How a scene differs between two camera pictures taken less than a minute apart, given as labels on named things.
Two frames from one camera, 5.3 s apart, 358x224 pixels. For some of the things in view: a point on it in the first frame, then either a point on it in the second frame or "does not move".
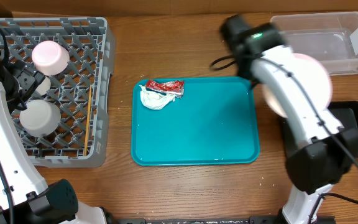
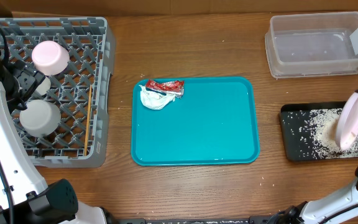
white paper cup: [44, 86] does not move
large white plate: [316, 75] to [351, 121]
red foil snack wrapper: [171, 87] does not move
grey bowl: [40, 117] does not move
